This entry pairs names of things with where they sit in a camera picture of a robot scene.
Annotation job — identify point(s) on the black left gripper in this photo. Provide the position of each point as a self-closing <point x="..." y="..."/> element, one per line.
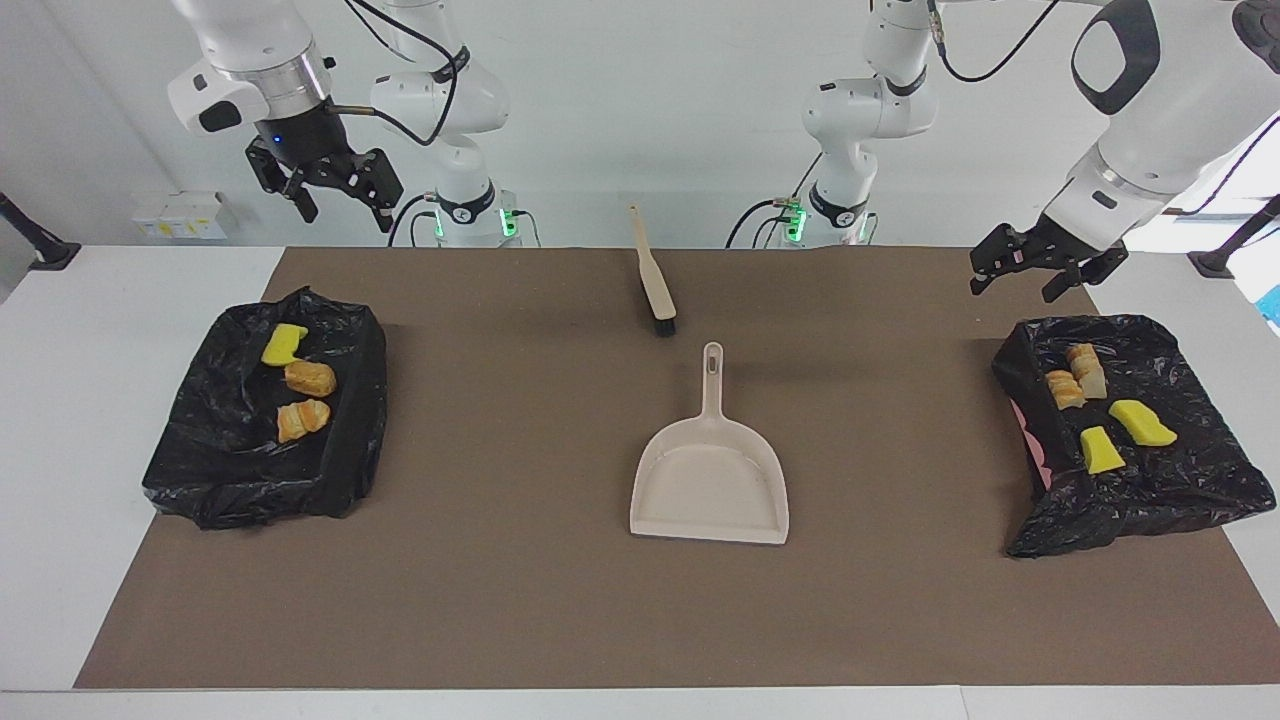
<point x="1050" y="245"/>

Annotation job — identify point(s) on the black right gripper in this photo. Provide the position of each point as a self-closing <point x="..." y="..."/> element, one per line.
<point x="305" y="150"/>

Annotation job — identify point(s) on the pale dumpling toy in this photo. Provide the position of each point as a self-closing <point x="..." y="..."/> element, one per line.
<point x="1065" y="390"/>
<point x="1088" y="370"/>

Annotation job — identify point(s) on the yellow sponge piece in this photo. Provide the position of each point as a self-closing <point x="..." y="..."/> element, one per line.
<point x="1101" y="450"/>
<point x="1142" y="423"/>
<point x="284" y="345"/>

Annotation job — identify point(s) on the brown croquette toy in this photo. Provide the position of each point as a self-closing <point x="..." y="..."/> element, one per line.
<point x="310" y="378"/>

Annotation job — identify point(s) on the striped croissant toy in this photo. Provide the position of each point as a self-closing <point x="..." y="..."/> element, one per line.
<point x="302" y="420"/>

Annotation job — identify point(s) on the beige hand brush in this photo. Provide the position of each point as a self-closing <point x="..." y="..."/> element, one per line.
<point x="655" y="285"/>

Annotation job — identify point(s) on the beige plastic dustpan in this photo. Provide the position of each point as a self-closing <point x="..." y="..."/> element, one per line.
<point x="710" y="480"/>

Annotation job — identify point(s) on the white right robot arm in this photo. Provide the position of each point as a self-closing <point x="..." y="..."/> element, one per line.
<point x="300" y="60"/>

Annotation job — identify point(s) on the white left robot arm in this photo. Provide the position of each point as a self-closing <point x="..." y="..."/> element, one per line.
<point x="1130" y="100"/>

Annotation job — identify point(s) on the pink bin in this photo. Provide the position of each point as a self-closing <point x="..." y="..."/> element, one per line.
<point x="1035" y="460"/>

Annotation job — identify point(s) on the black plastic trash bag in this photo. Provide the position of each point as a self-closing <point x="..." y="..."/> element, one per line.
<point x="210" y="470"/>
<point x="1150" y="500"/>

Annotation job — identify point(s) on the white box with yellow label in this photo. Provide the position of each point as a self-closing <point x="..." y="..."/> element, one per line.
<point x="198" y="215"/>
<point x="150" y="224"/>

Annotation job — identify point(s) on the blue object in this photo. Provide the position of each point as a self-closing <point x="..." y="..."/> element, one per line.
<point x="1272" y="305"/>

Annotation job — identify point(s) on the brown table mat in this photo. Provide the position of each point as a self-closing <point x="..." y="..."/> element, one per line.
<point x="640" y="620"/>

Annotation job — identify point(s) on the black camera stand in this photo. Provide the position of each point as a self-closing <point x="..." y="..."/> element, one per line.
<point x="40" y="245"/>
<point x="1235" y="245"/>

